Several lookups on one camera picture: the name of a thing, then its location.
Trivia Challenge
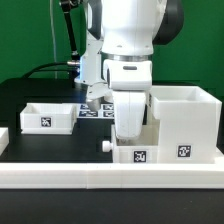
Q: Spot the white thin cable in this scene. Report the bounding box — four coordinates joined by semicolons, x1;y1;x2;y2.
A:
49;0;58;79

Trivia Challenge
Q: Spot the white front drawer tray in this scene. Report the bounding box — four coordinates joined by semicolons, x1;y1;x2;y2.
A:
102;125;158;164

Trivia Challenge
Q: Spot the fiducial marker sheet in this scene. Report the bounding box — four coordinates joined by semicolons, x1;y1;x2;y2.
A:
77;104;114;119

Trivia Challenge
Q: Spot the white drawer tray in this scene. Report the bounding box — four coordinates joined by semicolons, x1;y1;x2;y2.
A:
20;103;77;135
102;125;158;164

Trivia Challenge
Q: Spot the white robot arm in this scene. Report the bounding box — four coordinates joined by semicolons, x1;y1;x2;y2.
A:
77;0;184;139

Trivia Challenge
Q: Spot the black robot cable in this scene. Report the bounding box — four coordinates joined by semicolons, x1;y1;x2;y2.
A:
21;0;82;80

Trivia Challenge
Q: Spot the white L-shaped border fence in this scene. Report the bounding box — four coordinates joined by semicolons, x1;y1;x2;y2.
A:
0;127;224;190

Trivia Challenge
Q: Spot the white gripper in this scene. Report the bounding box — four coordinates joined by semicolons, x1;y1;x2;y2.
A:
86;59;152;140

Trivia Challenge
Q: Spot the white rear drawer tray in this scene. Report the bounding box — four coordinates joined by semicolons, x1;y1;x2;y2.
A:
20;103;77;135

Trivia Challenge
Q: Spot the white drawer cabinet box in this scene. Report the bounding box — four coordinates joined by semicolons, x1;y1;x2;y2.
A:
150;86;222;164

